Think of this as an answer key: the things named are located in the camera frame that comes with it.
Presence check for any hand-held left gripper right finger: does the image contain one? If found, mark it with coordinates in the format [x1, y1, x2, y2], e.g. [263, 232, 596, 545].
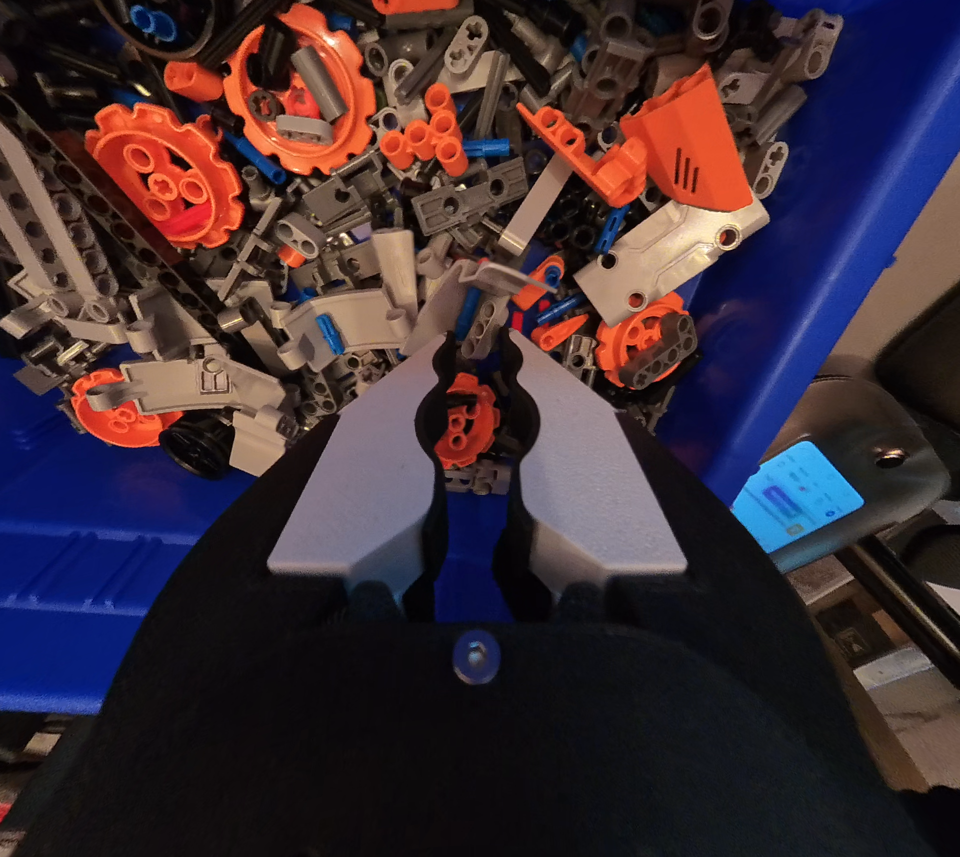
[493, 330, 690, 622]

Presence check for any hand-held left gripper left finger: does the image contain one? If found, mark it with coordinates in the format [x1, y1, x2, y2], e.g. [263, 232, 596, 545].
[266, 332, 459, 622]

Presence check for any orange sprocket with grey beam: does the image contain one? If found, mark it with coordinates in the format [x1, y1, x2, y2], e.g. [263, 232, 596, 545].
[594, 289, 700, 391]

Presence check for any pile of plastic building pieces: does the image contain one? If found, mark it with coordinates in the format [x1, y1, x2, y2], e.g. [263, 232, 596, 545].
[0, 0, 845, 494]

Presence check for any blue plastic bin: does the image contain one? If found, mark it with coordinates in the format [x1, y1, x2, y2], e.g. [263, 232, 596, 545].
[0, 0, 960, 716]

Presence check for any smartphone in leather holder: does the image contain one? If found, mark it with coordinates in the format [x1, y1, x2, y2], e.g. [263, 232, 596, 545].
[731, 377, 955, 577]

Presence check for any black metal bar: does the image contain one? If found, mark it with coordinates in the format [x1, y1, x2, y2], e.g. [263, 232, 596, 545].
[840, 540, 960, 689]

